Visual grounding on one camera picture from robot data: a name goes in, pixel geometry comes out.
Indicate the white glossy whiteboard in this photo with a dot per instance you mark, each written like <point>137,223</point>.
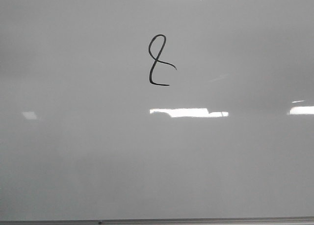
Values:
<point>152,109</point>

